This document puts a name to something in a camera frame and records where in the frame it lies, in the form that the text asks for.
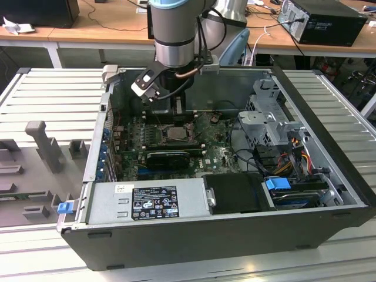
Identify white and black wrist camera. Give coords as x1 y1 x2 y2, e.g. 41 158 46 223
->
130 66 162 103

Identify green RAM stick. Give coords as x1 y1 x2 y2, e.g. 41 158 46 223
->
0 192 49 204

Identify silver metal drive cage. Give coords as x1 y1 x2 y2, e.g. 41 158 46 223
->
237 78 314 156

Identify crumpled white paper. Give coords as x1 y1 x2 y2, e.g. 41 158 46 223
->
2 16 36 35

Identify black plastic shroud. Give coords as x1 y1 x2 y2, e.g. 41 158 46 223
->
202 172 278 214

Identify black swivel chair base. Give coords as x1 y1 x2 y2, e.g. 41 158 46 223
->
348 69 376 98

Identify grey parts rack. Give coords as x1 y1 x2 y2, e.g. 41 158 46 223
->
0 119 92 229

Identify yellow red wire bundle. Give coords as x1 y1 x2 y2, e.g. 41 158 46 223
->
274 137 313 179

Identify black desktop box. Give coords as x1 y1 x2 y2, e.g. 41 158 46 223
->
0 0 80 29

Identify pale blue teach pendant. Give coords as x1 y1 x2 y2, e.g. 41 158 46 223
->
219 28 251 67

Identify black graphics card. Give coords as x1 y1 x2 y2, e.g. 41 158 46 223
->
120 147 205 171

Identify metal socket cover frame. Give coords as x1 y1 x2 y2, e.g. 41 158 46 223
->
190 110 214 142

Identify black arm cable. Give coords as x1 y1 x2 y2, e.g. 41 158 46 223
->
195 7 229 64

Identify RAM slot white latches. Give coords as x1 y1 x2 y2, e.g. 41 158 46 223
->
146 140 205 147

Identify grey power supply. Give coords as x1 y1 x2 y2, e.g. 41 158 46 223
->
76 177 217 227

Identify black and grey PC case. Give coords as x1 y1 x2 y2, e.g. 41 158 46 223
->
55 64 376 271

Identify CPU socket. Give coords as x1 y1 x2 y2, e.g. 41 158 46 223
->
160 123 197 143

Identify green motherboard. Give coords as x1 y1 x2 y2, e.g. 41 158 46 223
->
109 110 257 183

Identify black desktop computer tower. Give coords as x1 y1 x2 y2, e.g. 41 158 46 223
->
278 0 368 48

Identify wooden desk white frame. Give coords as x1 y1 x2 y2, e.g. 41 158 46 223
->
0 0 161 69
246 0 376 70

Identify silver-topped CPU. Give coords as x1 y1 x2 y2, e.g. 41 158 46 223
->
169 126 189 139

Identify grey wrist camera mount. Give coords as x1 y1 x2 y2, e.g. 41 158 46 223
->
200 54 220 75

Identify hard disk blue carrier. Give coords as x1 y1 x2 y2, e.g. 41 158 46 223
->
263 177 330 211

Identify grey case latch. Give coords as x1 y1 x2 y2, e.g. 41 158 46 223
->
100 64 120 86

